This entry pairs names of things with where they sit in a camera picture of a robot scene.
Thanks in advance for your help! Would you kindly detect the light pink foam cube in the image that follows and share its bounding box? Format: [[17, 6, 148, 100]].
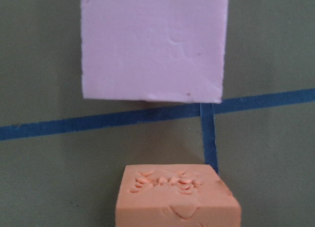
[[81, 0, 229, 103]]

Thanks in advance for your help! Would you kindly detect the orange foam cube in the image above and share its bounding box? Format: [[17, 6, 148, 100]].
[[115, 164, 242, 227]]

